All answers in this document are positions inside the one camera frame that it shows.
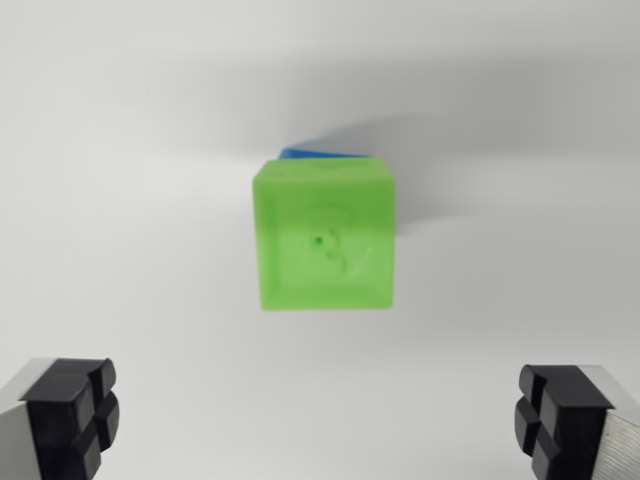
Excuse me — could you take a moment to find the black-padded silver gripper right finger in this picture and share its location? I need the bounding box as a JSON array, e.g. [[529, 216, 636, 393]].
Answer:
[[512, 363, 640, 480]]

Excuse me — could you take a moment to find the black-padded silver gripper left finger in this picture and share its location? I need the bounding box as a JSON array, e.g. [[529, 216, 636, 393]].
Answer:
[[0, 356, 122, 480]]

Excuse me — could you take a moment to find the green embossed cube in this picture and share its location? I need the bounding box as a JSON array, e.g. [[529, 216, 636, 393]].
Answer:
[[251, 156, 399, 313]]

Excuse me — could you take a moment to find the blue embossed cube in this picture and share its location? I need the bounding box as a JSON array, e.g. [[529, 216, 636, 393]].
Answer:
[[277, 145, 372, 163]]

